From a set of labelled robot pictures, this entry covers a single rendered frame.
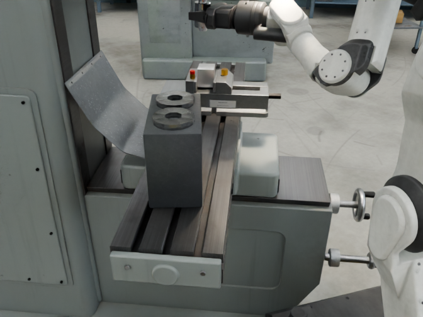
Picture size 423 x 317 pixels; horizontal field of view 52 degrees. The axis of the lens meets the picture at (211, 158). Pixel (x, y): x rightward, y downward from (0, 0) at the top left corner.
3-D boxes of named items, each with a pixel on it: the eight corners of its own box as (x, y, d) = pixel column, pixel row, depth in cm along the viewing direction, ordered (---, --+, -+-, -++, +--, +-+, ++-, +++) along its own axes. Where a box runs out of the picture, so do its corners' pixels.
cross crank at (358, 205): (365, 209, 158) (371, 182, 152) (372, 230, 147) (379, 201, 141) (320, 206, 159) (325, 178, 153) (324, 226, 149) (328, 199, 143)
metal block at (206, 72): (214, 81, 146) (214, 63, 143) (213, 87, 141) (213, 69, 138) (199, 80, 146) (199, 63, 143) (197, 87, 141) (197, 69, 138)
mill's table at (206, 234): (245, 78, 194) (246, 60, 190) (223, 292, 87) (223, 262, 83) (194, 76, 196) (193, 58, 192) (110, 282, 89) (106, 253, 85)
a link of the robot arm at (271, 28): (255, -6, 116) (298, -4, 113) (260, 24, 125) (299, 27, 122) (243, 24, 112) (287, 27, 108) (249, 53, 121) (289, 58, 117)
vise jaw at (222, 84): (233, 80, 149) (233, 69, 147) (231, 94, 138) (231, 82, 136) (215, 80, 149) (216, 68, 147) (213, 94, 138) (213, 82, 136)
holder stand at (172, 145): (201, 158, 117) (200, 87, 107) (203, 207, 98) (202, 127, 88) (156, 158, 117) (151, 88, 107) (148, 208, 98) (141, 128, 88)
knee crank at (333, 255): (388, 262, 147) (392, 248, 144) (393, 275, 142) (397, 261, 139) (322, 257, 149) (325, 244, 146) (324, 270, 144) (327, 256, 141)
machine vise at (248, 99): (267, 99, 152) (269, 69, 147) (268, 117, 140) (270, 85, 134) (167, 96, 155) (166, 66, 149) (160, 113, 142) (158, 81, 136)
